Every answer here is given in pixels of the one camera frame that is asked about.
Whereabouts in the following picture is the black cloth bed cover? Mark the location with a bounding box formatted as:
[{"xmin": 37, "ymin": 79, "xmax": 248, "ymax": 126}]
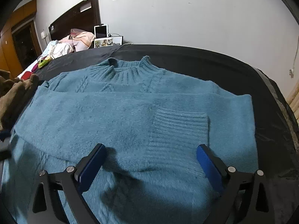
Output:
[{"xmin": 0, "ymin": 44, "xmax": 299, "ymax": 224}]

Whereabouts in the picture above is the beige curtain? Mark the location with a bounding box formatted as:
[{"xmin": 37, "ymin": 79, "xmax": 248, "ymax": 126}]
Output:
[{"xmin": 286, "ymin": 84, "xmax": 299, "ymax": 117}]

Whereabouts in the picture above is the white tablet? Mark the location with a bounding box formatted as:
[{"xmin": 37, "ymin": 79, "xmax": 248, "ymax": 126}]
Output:
[{"xmin": 94, "ymin": 24, "xmax": 109, "ymax": 39}]

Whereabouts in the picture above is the wooden wardrobe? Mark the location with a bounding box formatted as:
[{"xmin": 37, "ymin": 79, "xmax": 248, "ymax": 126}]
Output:
[{"xmin": 0, "ymin": 0, "xmax": 43, "ymax": 73}]

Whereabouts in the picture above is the green toy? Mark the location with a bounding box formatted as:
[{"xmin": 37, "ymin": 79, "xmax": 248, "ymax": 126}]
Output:
[{"xmin": 38, "ymin": 56, "xmax": 52, "ymax": 69}]

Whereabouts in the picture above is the wall socket with cable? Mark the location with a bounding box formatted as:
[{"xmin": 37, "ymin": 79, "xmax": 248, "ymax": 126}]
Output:
[{"xmin": 289, "ymin": 49, "xmax": 299, "ymax": 78}]

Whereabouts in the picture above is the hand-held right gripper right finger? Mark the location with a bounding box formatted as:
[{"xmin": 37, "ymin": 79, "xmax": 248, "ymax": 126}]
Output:
[{"xmin": 196, "ymin": 144, "xmax": 274, "ymax": 224}]

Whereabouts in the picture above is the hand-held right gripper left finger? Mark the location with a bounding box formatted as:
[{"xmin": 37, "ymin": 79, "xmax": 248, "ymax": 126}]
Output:
[{"xmin": 28, "ymin": 143, "xmax": 107, "ymax": 224}]

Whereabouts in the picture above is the teal knit sweater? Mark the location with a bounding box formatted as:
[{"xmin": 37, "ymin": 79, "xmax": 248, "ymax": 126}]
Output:
[{"xmin": 1, "ymin": 56, "xmax": 259, "ymax": 224}]

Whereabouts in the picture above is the pile of pink bedding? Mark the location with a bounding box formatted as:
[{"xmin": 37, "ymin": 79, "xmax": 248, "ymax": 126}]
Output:
[{"xmin": 45, "ymin": 29, "xmax": 96, "ymax": 59}]

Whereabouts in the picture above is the brown fleece garment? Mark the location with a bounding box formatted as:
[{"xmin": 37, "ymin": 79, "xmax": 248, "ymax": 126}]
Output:
[{"xmin": 0, "ymin": 69, "xmax": 39, "ymax": 131}]

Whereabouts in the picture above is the photo collage frame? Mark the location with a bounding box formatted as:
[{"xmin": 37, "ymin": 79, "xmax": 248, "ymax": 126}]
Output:
[{"xmin": 94, "ymin": 36, "xmax": 124, "ymax": 48}]

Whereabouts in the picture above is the red cloth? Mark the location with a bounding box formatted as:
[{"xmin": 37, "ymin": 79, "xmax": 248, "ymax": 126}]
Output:
[{"xmin": 20, "ymin": 64, "xmax": 39, "ymax": 80}]

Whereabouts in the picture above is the dark wooden headboard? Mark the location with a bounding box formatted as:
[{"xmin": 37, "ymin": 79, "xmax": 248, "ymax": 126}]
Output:
[{"xmin": 48, "ymin": 0, "xmax": 103, "ymax": 45}]

